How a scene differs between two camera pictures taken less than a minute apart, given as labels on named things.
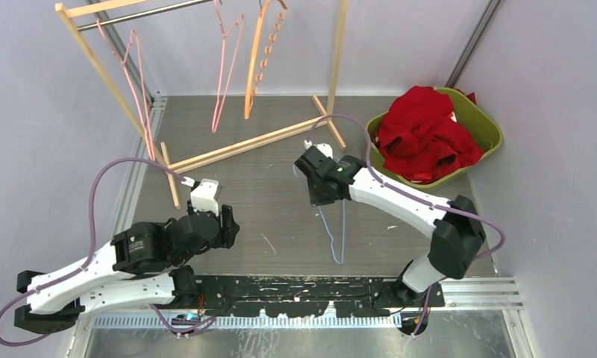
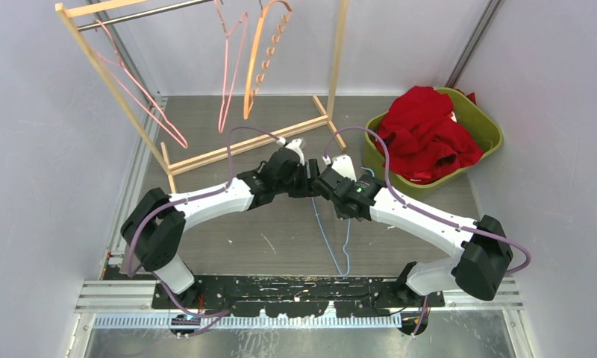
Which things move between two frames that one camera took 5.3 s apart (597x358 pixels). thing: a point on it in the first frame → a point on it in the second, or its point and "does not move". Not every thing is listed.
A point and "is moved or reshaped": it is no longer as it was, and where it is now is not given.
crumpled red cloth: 472,96 does not move
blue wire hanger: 327,227 → 347,237
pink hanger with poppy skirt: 219,103 is moved or reshaped
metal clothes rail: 144,15 does not move
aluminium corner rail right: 493,7 does not move
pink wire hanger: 151,147 is moved or reshaped
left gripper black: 227,239 → 305,189
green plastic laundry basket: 484,129 does not move
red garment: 421,138 does not move
